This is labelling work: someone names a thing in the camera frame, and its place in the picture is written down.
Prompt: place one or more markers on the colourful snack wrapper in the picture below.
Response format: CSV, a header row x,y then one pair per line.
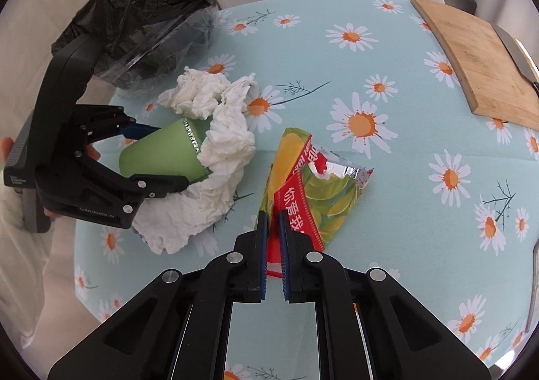
x,y
318,189

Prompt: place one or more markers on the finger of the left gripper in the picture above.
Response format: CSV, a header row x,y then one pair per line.
x,y
134,130
139,190

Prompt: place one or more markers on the white sleeve forearm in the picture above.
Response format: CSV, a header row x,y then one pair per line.
x,y
23,261

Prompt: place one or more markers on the smartphone with patterned case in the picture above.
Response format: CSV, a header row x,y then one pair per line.
x,y
534,289

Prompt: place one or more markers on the person's left hand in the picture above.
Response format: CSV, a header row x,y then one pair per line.
x,y
6,145

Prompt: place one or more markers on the kitchen knife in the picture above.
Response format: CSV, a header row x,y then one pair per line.
x,y
520,56

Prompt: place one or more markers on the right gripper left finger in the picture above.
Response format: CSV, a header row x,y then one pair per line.
x,y
177,327

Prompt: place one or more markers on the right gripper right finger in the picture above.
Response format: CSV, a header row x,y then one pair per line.
x,y
368,325

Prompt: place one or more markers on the green paper cup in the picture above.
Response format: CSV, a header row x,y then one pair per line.
x,y
171,150

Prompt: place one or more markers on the long white tissue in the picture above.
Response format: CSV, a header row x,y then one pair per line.
x,y
210,177

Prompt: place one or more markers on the trash bin with black bag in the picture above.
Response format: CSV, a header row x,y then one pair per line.
x,y
143,39

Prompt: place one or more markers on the wooden cutting board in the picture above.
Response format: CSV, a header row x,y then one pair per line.
x,y
490,80

